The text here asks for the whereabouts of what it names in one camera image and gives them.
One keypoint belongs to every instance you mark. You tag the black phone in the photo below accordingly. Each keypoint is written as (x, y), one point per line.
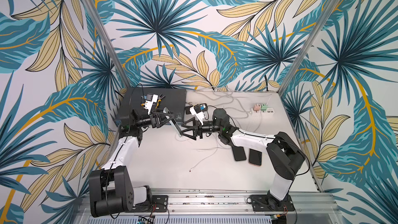
(238, 154)
(176, 126)

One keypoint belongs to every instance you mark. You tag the yellow black pliers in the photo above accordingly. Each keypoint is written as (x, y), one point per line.
(158, 101)

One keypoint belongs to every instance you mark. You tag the white power strip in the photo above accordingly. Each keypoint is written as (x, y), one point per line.
(269, 112)

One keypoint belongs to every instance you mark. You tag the aluminium rail frame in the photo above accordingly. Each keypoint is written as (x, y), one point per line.
(200, 206)

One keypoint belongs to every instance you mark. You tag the dark grey network switch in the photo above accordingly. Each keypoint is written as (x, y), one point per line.
(173, 99)

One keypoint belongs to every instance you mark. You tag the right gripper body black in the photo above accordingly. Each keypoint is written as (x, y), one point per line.
(198, 129)

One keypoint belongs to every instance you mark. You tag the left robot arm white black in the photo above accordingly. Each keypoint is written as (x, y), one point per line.
(110, 188)

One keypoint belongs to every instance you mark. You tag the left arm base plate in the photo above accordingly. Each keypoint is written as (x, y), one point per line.
(157, 204)

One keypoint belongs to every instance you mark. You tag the green charger plug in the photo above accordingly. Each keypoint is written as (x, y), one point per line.
(264, 107)

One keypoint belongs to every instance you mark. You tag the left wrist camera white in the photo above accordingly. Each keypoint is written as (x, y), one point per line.
(149, 111)

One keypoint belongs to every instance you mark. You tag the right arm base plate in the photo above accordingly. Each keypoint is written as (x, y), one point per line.
(268, 203)

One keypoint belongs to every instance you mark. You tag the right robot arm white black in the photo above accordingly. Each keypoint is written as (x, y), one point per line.
(286, 157)

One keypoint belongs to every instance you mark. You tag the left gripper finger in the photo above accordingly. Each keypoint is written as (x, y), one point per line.
(166, 120)
(164, 111)

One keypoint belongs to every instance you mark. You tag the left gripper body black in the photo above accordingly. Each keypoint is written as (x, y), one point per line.
(152, 121)

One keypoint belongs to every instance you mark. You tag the pink case phone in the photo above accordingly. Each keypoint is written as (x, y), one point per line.
(255, 157)

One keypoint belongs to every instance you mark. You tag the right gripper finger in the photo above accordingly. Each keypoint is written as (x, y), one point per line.
(191, 134)
(190, 123)

